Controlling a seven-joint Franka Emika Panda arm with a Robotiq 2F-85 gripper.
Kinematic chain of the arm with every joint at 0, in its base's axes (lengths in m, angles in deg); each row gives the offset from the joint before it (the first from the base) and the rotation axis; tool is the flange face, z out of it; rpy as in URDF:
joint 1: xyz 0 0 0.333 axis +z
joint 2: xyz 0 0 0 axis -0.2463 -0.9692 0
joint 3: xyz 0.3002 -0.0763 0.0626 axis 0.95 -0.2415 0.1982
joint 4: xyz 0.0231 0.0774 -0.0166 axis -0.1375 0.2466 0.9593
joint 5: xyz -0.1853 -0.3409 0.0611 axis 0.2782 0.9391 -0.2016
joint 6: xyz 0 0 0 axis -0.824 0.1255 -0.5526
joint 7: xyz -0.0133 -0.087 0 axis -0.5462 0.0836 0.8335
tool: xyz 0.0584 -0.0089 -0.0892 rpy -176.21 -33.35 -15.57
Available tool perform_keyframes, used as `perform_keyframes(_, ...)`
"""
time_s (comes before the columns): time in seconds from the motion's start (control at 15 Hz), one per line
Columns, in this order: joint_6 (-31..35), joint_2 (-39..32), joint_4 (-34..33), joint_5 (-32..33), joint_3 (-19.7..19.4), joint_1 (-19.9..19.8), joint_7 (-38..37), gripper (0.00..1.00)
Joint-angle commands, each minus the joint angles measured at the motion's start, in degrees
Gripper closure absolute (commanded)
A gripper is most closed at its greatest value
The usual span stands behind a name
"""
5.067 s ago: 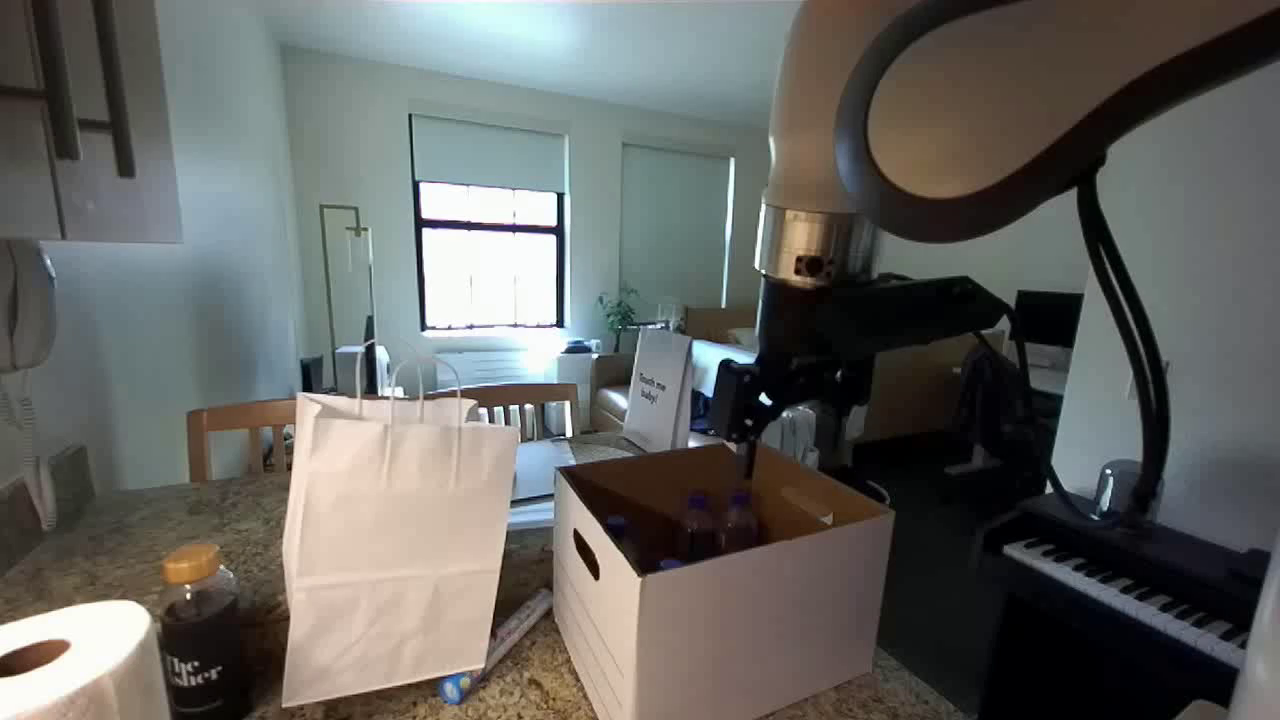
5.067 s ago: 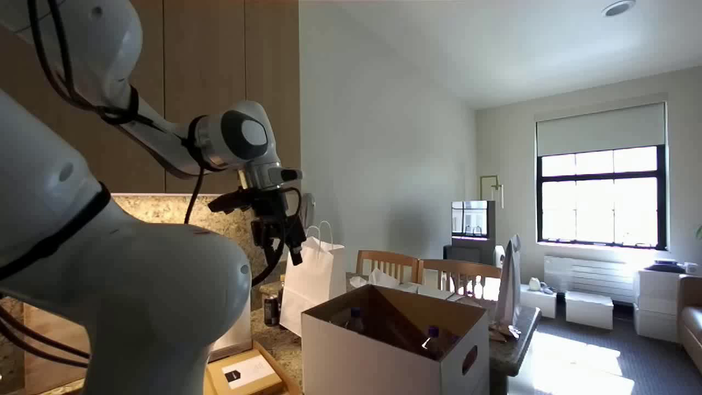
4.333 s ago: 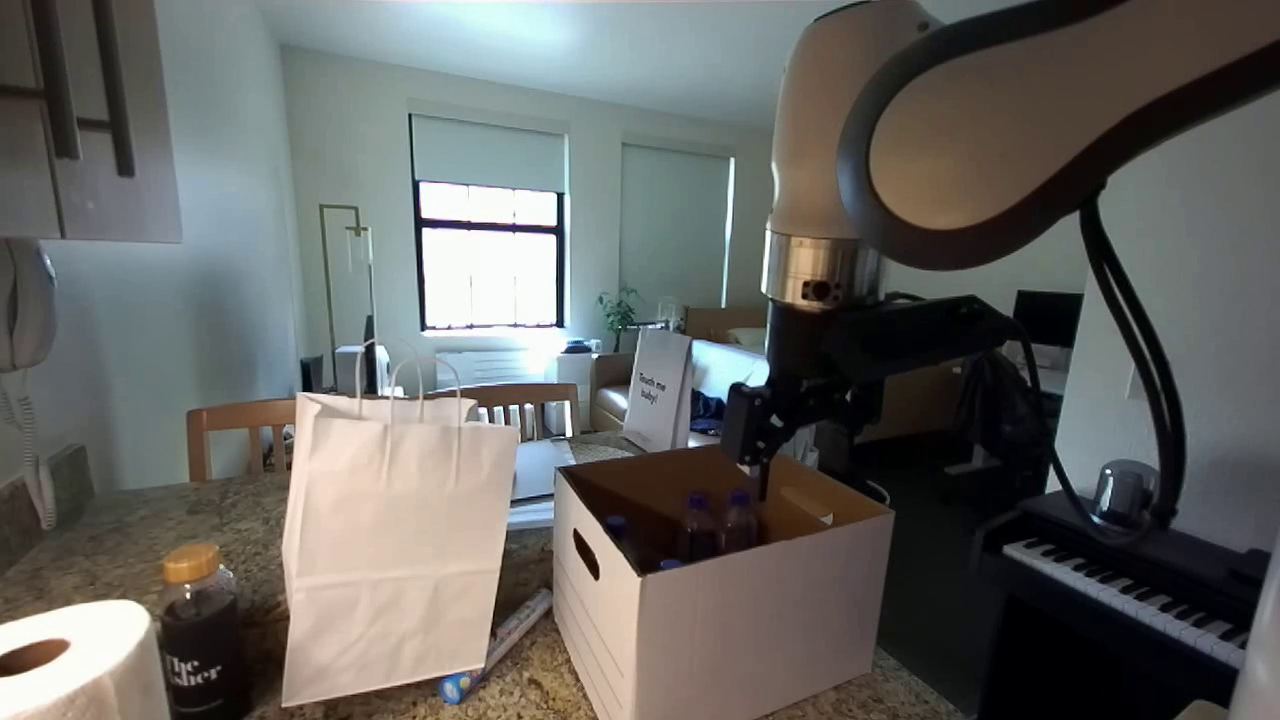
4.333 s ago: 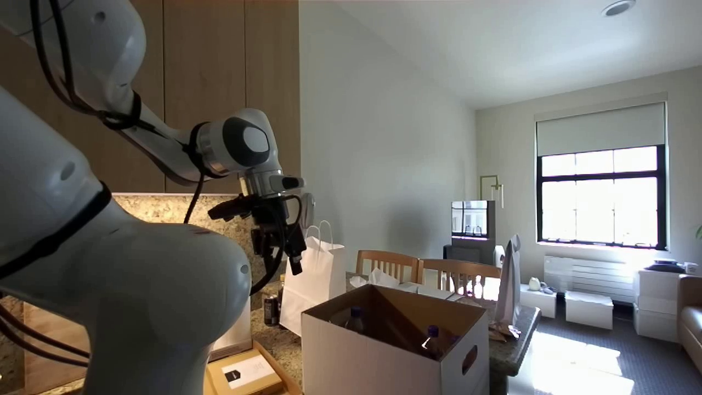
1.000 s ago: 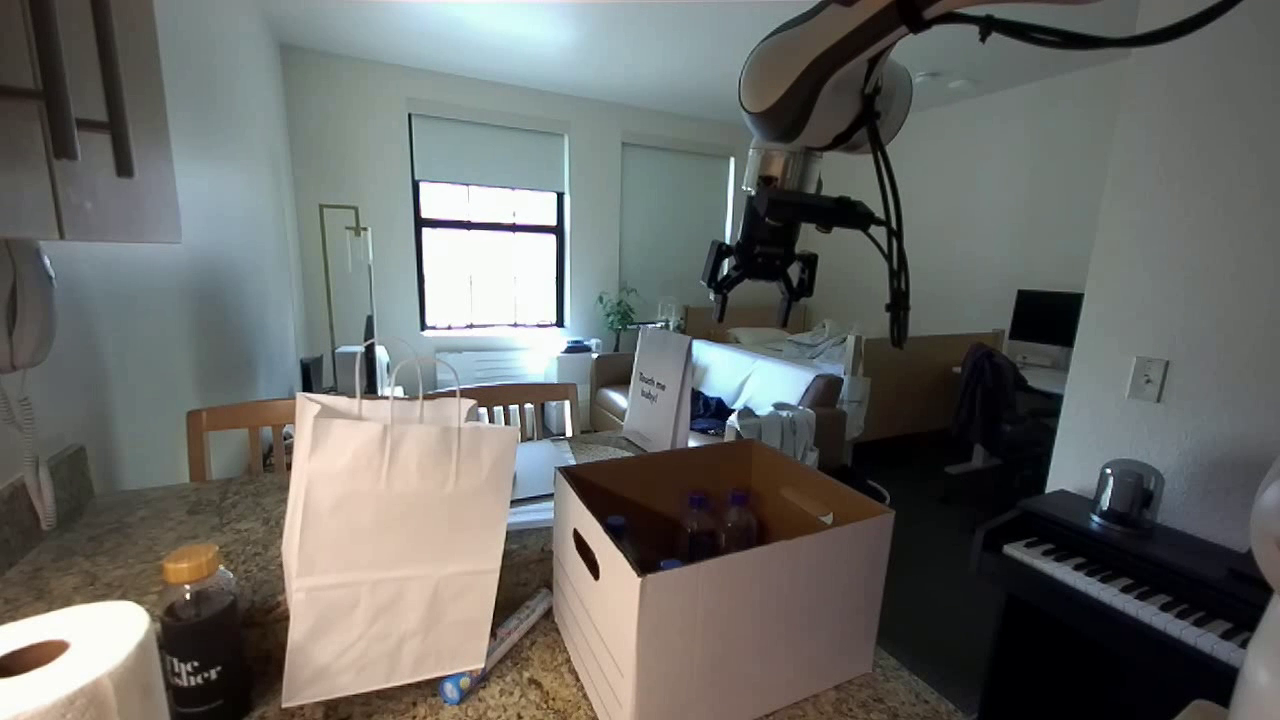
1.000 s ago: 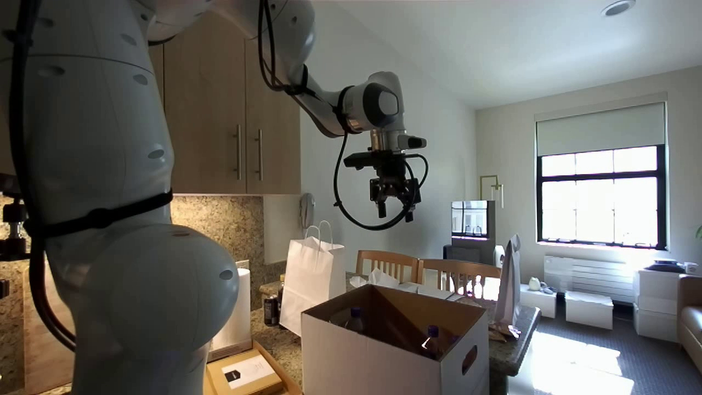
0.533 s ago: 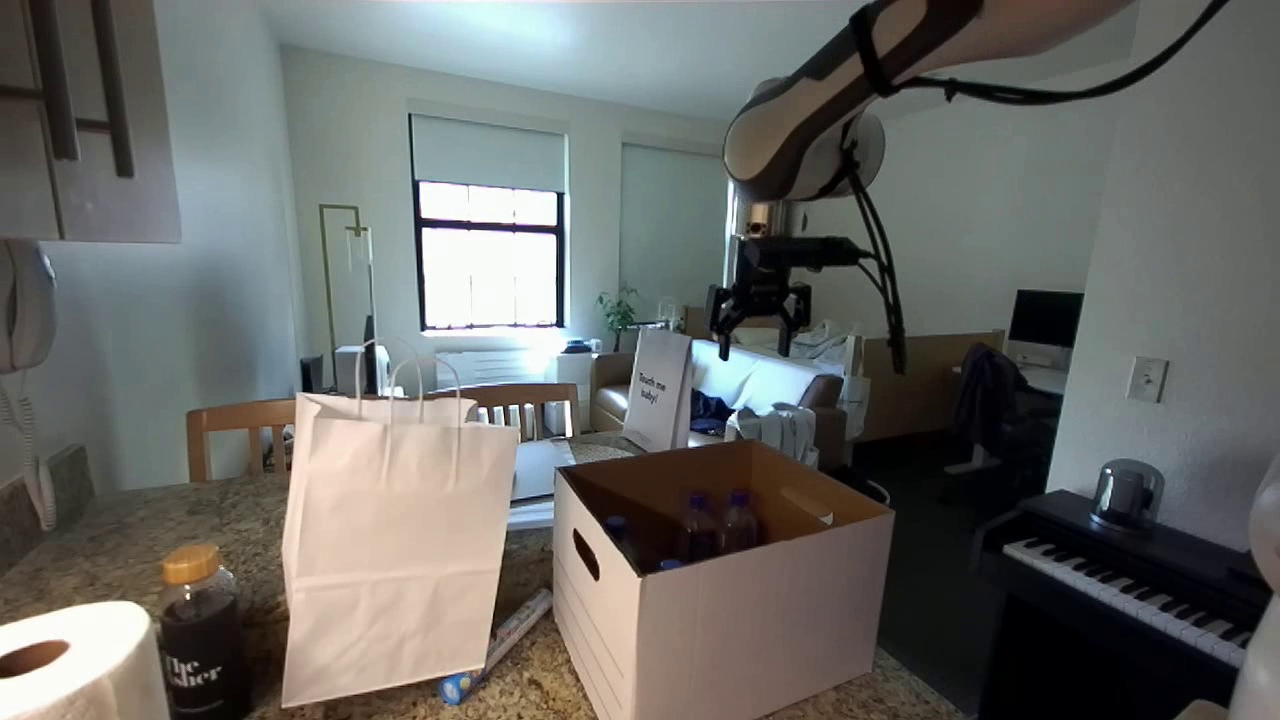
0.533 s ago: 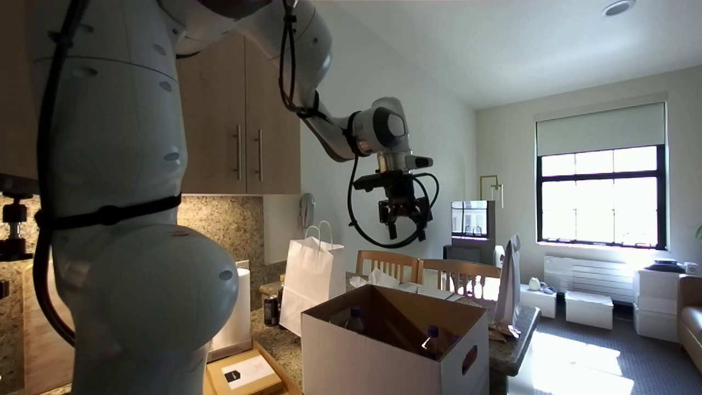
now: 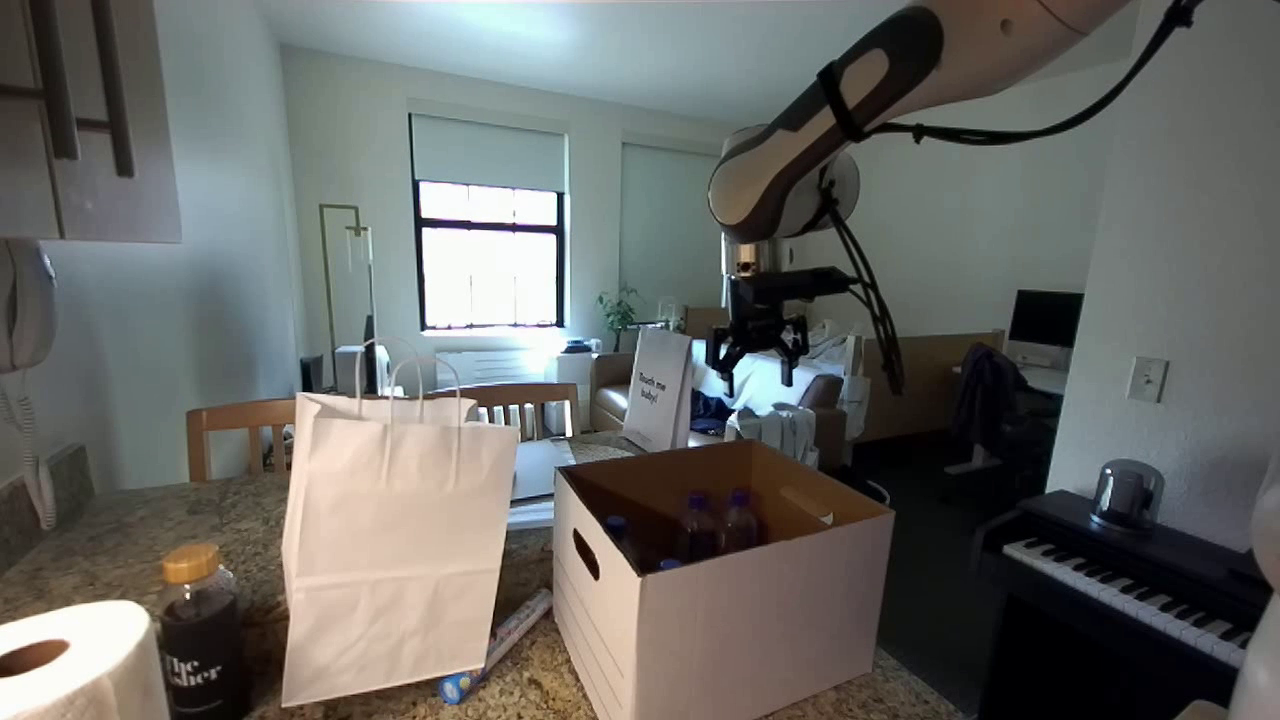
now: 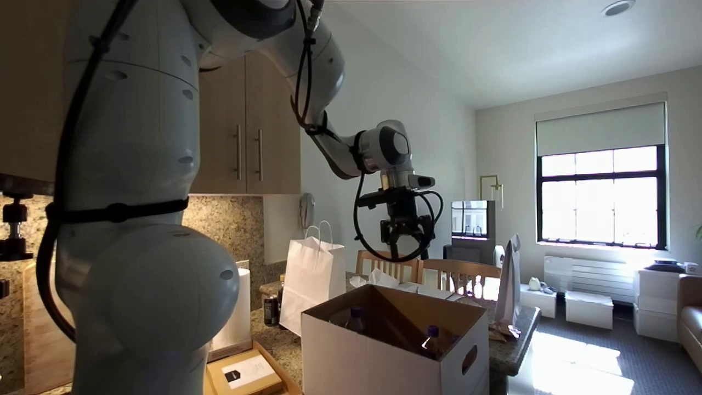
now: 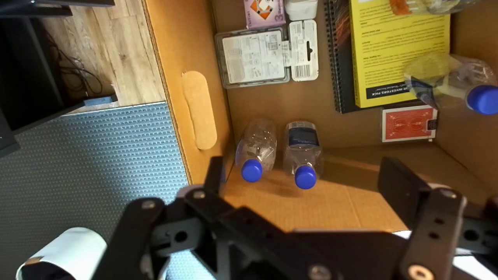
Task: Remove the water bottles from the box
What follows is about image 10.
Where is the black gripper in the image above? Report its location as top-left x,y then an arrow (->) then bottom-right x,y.
377,187 -> 431,259

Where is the white cardboard box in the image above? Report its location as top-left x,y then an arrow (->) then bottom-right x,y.
300,283 -> 492,395

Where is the white storage box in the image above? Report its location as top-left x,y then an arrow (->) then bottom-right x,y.
562,288 -> 617,332
518,283 -> 560,320

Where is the wooden chair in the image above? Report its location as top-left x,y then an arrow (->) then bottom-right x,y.
356,249 -> 423,288
418,258 -> 505,304

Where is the television screen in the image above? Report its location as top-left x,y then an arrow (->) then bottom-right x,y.
449,197 -> 500,249

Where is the white paper bag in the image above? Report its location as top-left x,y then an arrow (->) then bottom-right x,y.
280,219 -> 348,339

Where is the dark dining table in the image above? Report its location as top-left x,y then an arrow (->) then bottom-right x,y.
485,304 -> 545,395

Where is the white paper towel roll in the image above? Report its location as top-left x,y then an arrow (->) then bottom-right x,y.
209,259 -> 254,355

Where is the white radiator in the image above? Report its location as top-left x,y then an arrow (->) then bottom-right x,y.
542,252 -> 641,304

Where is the black framed window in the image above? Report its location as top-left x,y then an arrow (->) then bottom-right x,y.
536,142 -> 669,252

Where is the pale flat board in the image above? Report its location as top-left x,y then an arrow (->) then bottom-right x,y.
217,353 -> 280,390

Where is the white roller blind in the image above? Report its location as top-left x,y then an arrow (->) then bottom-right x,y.
534,102 -> 669,159

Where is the brown shallow cardboard tray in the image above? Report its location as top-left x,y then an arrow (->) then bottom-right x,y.
204,345 -> 291,395

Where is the white drawer cabinet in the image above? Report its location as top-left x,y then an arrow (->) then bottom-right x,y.
635,265 -> 687,345

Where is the ceiling smoke detector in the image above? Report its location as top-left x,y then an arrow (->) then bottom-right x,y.
601,0 -> 636,21

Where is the white wall intercom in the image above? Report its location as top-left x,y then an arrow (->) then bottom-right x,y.
296,192 -> 318,230

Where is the wooden wall cabinet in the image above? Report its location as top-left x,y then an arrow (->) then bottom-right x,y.
0,0 -> 303,195

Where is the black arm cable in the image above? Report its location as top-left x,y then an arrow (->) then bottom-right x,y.
35,0 -> 449,348

